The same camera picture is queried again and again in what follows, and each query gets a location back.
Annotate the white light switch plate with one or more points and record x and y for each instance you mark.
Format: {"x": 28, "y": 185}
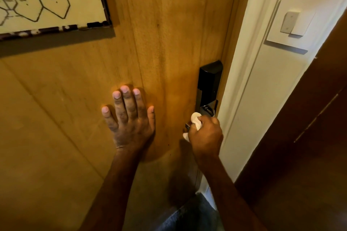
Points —
{"x": 276, "y": 36}

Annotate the person's right hand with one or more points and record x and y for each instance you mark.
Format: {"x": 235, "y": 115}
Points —
{"x": 206, "y": 138}

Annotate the person's left forearm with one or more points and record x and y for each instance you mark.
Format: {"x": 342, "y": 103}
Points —
{"x": 114, "y": 198}

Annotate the light brown wooden door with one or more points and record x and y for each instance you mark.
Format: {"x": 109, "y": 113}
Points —
{"x": 162, "y": 22}

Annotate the person's blue trousers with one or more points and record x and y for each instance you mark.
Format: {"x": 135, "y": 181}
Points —
{"x": 189, "y": 217}

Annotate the white wipe cloth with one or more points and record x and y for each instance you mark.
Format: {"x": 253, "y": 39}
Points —
{"x": 195, "y": 118}

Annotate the person's right forearm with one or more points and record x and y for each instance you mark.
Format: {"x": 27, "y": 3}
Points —
{"x": 227, "y": 198}

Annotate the black door lock body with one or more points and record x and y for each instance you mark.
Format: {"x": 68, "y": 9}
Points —
{"x": 208, "y": 79}

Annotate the framed floor plan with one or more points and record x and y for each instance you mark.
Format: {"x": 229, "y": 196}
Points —
{"x": 54, "y": 8}

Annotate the person's left hand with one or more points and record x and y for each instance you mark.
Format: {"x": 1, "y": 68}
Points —
{"x": 132, "y": 128}

